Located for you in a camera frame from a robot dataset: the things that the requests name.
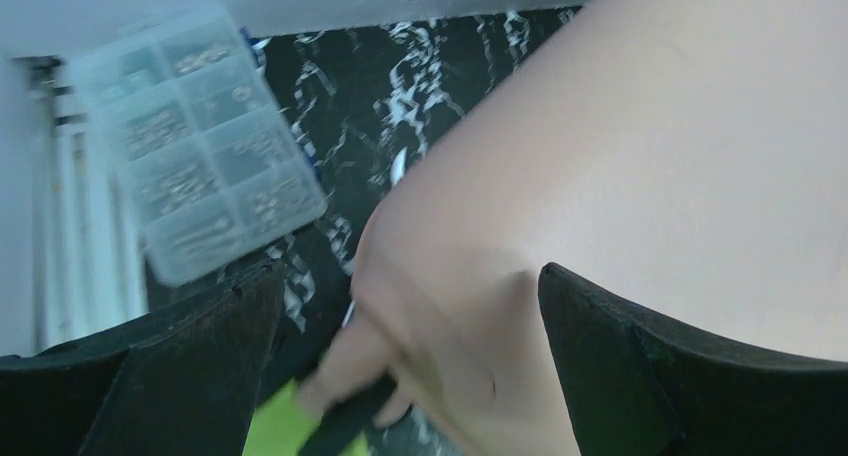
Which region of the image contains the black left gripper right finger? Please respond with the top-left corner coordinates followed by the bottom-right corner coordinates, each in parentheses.
top-left (538, 263), bottom-right (847, 455)

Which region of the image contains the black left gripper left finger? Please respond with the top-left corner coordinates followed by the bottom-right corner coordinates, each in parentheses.
top-left (1, 262), bottom-right (284, 455)

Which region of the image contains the lime green plastic basin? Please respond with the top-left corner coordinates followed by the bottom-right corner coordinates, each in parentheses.
top-left (241, 380), bottom-right (372, 456)

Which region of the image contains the pink hard shell suitcase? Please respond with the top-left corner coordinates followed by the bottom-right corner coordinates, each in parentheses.
top-left (294, 0), bottom-right (848, 456)

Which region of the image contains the silver open end wrench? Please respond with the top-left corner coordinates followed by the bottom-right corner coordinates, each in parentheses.
top-left (341, 148), bottom-right (407, 328)

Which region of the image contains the clear screw assortment box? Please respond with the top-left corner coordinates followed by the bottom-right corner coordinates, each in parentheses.
top-left (67, 4), bottom-right (327, 287)

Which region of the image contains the aluminium base frame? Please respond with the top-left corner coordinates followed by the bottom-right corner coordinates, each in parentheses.
top-left (19, 56), bottom-right (148, 352)

